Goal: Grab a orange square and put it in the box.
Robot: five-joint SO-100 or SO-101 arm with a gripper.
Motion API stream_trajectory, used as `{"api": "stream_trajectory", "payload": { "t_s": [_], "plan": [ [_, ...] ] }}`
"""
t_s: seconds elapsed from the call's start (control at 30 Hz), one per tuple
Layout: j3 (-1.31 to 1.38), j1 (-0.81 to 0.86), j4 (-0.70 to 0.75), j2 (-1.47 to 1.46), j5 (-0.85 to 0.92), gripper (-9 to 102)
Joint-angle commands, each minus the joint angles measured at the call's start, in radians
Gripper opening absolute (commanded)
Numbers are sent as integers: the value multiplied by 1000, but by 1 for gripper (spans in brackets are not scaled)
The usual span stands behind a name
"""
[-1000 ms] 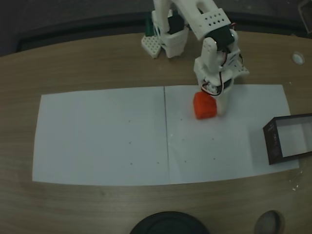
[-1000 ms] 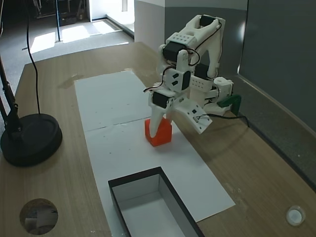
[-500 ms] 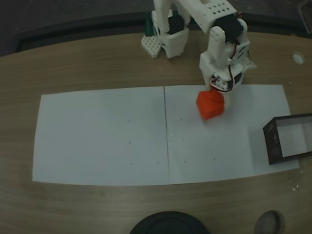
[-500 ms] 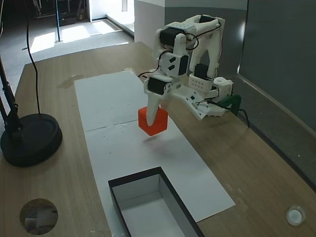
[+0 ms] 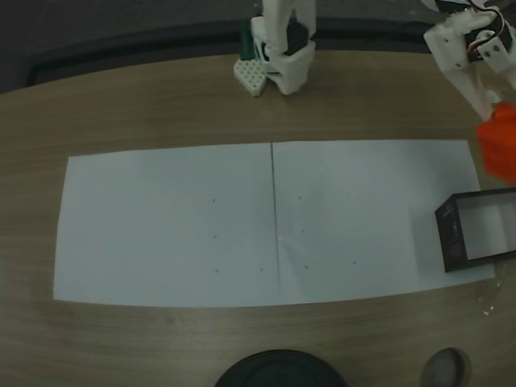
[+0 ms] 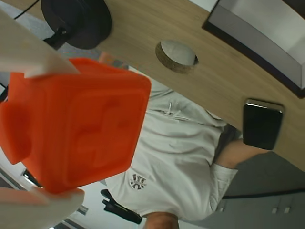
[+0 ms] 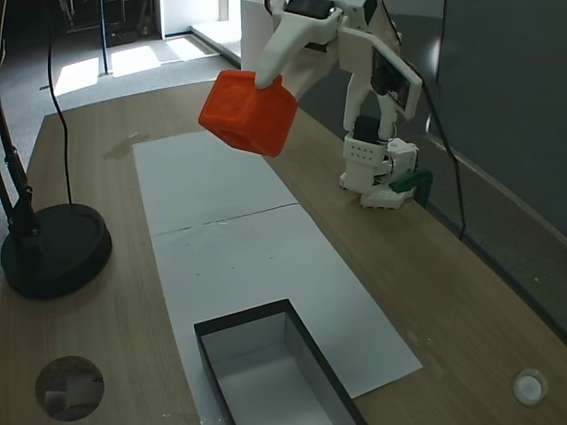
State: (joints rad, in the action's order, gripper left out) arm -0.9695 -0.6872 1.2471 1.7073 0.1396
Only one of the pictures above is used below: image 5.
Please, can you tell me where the orange cube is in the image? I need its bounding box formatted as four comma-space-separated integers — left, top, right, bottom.
474, 102, 516, 181

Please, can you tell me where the white paper sheet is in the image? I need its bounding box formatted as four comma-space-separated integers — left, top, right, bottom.
272, 139, 497, 306
53, 143, 281, 310

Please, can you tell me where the black round object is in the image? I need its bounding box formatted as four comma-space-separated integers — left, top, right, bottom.
213, 349, 346, 387

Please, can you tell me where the green clamp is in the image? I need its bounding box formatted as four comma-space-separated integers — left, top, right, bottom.
239, 18, 255, 61

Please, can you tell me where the brown box white inside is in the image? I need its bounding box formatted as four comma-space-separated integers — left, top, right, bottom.
434, 188, 516, 274

